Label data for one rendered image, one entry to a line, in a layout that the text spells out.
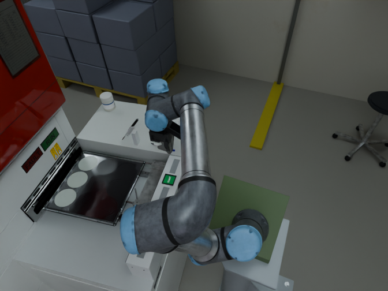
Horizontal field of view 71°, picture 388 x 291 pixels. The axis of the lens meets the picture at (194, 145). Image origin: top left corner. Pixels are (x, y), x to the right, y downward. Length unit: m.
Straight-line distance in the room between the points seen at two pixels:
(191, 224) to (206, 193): 0.08
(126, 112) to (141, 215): 1.08
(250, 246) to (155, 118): 0.53
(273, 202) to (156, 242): 0.64
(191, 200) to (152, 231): 0.11
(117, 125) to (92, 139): 0.16
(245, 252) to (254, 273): 0.27
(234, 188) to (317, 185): 1.53
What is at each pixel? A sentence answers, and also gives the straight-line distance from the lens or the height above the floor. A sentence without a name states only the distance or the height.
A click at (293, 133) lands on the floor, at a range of 3.01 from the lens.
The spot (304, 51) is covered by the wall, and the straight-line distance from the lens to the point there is 3.44.
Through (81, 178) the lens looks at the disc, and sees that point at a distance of 1.49.
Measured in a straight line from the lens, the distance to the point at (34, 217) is 1.49.
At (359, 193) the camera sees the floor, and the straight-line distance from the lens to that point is 2.74.
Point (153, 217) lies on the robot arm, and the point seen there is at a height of 1.44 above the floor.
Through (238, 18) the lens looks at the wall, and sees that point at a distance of 3.42.
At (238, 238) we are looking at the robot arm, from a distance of 0.99.
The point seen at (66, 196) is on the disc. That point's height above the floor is 0.90.
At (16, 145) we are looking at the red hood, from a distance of 1.24.
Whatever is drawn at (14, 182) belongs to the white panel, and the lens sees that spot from 1.35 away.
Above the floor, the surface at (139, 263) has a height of 0.96.
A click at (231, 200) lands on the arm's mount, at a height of 0.98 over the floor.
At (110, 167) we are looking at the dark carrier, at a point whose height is 0.90.
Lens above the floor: 2.00
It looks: 47 degrees down
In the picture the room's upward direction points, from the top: 2 degrees counter-clockwise
